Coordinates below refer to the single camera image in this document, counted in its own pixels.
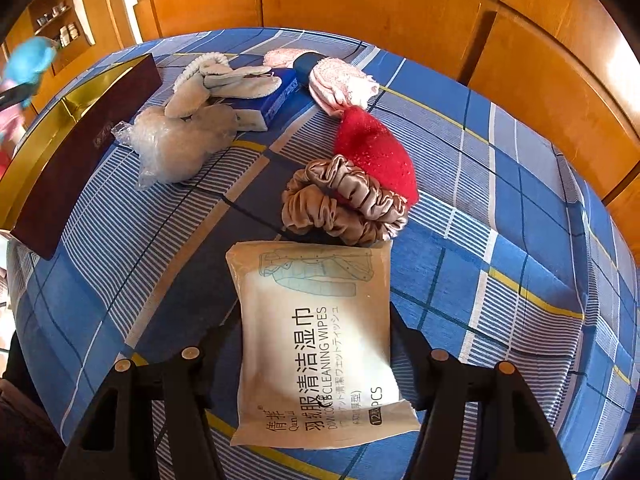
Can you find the blue tissue box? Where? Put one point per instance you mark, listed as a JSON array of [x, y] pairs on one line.
[[270, 105]]

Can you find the light brown satin scrunchie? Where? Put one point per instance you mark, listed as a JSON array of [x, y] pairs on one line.
[[350, 180]]

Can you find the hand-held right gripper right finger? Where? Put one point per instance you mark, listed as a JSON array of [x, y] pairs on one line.
[[407, 345]]

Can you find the dark brown satin scrunchie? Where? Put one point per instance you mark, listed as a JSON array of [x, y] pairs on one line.
[[305, 210]]

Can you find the wooden shelf cabinet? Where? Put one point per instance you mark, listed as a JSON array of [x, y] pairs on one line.
[[95, 5]]

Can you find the wooden headboard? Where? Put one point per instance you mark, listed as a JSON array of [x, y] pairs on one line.
[[375, 5]]

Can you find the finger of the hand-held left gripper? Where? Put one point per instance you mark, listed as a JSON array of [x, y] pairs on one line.
[[12, 95]]

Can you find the maroon box with gold inside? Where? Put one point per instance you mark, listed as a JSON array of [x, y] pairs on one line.
[[75, 160]]

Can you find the beige wet wipes pack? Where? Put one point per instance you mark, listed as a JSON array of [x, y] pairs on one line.
[[315, 340]]

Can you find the pink earmuffs with blue band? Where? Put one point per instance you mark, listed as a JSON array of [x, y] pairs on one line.
[[335, 85]]

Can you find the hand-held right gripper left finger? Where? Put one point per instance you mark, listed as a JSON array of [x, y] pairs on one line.
[[222, 342]]

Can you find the beige plush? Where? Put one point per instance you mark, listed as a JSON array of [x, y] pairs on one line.
[[175, 145]]

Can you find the blue pink plush toy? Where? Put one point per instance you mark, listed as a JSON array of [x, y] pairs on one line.
[[32, 60]]

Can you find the red knitted hat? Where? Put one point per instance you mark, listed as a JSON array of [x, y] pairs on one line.
[[375, 150]]

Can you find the small boxes on shelf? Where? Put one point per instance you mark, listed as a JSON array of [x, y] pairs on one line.
[[62, 30]]

